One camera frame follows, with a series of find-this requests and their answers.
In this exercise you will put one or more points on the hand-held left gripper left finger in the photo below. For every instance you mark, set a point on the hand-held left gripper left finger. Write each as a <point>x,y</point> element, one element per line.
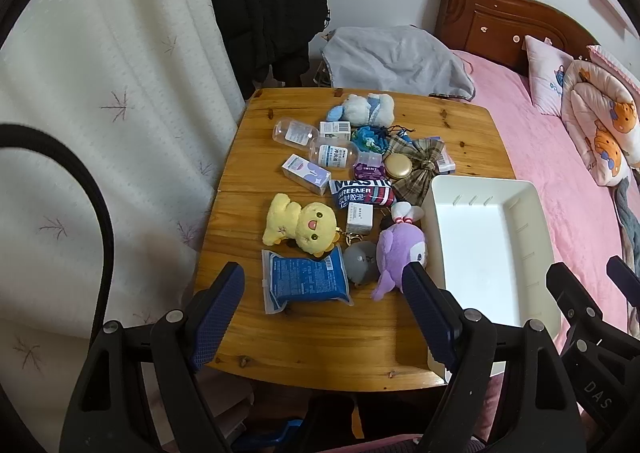
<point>220,313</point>

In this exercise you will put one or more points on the grey knitted cloth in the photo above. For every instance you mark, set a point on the grey knitted cloth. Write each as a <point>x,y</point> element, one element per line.
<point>630,228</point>

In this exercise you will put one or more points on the white pillow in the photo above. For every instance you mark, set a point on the white pillow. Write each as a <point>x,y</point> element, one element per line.
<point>547,73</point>

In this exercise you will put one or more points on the white and purple box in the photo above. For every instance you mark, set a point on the white and purple box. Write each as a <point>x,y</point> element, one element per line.
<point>306,174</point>

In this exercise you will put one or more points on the clear bottle with label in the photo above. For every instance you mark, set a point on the clear bottle with label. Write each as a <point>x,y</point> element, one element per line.
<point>332,154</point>

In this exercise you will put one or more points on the clear plastic bottle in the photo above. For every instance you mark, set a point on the clear plastic bottle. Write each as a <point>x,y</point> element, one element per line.
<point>295,133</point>

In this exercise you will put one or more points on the plaid fabric bow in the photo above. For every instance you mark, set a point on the plaid fabric bow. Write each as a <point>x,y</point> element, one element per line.
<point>422,175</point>

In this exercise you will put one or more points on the wall shelf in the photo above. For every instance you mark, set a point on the wall shelf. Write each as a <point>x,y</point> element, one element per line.
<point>607,5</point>

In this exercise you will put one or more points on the white plastic tray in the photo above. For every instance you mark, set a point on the white plastic tray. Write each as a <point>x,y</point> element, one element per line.
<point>475,258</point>

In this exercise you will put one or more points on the black jacket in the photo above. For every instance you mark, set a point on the black jacket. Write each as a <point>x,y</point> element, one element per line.
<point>260,8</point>

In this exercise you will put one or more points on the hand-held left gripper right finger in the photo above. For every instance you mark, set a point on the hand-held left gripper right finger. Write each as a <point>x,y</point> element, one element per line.
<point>430,313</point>

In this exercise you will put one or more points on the blue foil packet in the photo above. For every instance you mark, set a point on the blue foil packet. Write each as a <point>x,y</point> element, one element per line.
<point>305,280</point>

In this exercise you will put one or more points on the purple plush toy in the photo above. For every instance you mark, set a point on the purple plush toy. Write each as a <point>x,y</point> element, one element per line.
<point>400,248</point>

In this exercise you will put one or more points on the white box with green print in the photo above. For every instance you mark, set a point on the white box with green print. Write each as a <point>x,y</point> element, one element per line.
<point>335,129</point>

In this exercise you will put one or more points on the grey round plush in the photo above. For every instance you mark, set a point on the grey round plush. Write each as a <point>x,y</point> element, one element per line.
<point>360,260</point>

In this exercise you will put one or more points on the small white box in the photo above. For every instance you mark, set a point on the small white box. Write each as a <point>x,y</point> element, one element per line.
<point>361,219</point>

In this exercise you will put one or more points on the gold round compact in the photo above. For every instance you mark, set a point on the gold round compact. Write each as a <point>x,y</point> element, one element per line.
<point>397,166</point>

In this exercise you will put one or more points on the pink ruffled pillow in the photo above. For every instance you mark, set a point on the pink ruffled pillow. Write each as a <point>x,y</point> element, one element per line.
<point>615,65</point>

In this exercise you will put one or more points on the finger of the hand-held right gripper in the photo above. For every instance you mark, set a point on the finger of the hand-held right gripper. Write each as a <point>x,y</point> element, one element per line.
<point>570,290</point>
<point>625,275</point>

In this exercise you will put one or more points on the wooden headboard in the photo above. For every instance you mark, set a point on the wooden headboard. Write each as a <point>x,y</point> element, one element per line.
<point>495,18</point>

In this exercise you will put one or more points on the purple mint tin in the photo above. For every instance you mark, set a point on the purple mint tin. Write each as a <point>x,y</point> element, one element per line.
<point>368,171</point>

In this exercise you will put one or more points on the white and blue plush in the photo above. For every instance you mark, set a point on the white and blue plush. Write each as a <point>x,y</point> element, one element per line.
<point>360,108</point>

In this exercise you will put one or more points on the white curtain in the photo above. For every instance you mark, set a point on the white curtain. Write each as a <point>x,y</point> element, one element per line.
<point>125,58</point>

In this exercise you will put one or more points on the pink bed sheet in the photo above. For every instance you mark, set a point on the pink bed sheet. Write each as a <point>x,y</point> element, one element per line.
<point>550,148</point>

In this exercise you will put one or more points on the blue plastic object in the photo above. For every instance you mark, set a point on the blue plastic object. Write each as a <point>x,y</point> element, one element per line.
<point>270,435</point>

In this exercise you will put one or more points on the yellow chick plush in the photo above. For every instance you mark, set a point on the yellow chick plush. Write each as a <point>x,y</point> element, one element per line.
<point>310,228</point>

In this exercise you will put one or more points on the rolled bear print quilt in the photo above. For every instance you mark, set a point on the rolled bear print quilt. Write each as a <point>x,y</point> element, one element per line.
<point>600,123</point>

